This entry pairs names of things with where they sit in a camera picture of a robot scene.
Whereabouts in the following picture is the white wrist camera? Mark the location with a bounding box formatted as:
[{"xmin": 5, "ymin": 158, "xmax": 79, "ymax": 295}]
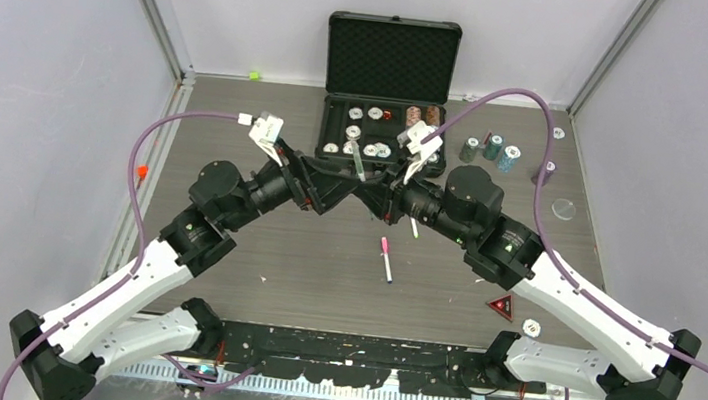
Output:
[
  {"xmin": 237, "ymin": 111, "xmax": 284, "ymax": 166},
  {"xmin": 397, "ymin": 120, "xmax": 443, "ymax": 185}
]

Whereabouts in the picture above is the red triangle sign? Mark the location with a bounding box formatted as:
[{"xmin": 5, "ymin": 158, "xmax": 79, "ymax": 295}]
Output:
[{"xmin": 487, "ymin": 294, "xmax": 515, "ymax": 323}]

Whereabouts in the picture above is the white chip near base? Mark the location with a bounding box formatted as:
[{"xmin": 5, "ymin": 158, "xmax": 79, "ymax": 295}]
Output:
[{"xmin": 522, "ymin": 318, "xmax": 542, "ymax": 338}]

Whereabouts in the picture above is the black poker chip case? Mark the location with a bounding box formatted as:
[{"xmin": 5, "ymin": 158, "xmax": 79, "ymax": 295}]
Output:
[{"xmin": 314, "ymin": 10, "xmax": 463, "ymax": 172}]

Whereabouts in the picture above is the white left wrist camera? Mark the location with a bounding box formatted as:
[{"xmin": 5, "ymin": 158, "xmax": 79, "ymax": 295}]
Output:
[{"xmin": 237, "ymin": 111, "xmax": 284, "ymax": 166}]

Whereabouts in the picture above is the white chip far corner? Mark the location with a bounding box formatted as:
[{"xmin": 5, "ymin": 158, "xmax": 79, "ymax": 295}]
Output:
[{"xmin": 553, "ymin": 127, "xmax": 566, "ymax": 140}]

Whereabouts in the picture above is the teal chip stack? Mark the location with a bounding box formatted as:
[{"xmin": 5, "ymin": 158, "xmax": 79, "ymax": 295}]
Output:
[{"xmin": 482, "ymin": 133, "xmax": 505, "ymax": 162}]

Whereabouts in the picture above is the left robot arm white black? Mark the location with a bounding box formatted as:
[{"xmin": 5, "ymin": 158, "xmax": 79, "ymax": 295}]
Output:
[{"xmin": 9, "ymin": 141, "xmax": 363, "ymax": 400}]

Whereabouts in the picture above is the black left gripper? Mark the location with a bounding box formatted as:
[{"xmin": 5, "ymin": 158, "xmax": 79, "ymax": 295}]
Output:
[{"xmin": 224, "ymin": 132, "xmax": 365, "ymax": 245}]

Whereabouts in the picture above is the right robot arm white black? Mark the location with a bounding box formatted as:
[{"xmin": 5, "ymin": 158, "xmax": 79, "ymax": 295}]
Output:
[{"xmin": 355, "ymin": 165, "xmax": 702, "ymax": 400}]

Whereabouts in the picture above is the light blue chip stack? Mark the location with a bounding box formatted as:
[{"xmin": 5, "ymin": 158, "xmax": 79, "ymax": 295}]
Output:
[{"xmin": 497, "ymin": 145, "xmax": 522, "ymax": 173}]

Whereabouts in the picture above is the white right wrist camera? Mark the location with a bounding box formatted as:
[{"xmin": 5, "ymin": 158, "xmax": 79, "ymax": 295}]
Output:
[{"xmin": 397, "ymin": 120, "xmax": 443, "ymax": 185}]

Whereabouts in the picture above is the dark green chip stack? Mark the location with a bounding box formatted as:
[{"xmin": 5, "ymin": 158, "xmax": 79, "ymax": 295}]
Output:
[{"xmin": 459, "ymin": 137, "xmax": 481, "ymax": 164}]

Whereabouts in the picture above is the purple chip stack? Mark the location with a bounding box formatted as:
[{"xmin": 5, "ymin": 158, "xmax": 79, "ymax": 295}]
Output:
[{"xmin": 530, "ymin": 161, "xmax": 556, "ymax": 186}]

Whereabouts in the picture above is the orange clip on rail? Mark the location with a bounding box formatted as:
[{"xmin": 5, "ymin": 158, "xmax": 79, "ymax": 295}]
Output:
[{"xmin": 136, "ymin": 165, "xmax": 149, "ymax": 181}]

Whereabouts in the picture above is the white pen blue tip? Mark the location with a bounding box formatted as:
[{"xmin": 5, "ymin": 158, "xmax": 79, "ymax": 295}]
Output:
[{"xmin": 380, "ymin": 237, "xmax": 393, "ymax": 284}]

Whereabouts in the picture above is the white pen green end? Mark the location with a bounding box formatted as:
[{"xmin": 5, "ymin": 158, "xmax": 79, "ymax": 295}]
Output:
[{"xmin": 410, "ymin": 218, "xmax": 420, "ymax": 239}]

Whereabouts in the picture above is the clear dealer button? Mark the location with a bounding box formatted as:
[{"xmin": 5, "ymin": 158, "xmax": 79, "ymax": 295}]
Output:
[{"xmin": 550, "ymin": 198, "xmax": 577, "ymax": 221}]

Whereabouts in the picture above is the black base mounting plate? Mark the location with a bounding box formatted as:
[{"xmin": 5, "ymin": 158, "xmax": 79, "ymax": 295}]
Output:
[{"xmin": 195, "ymin": 320, "xmax": 545, "ymax": 398}]

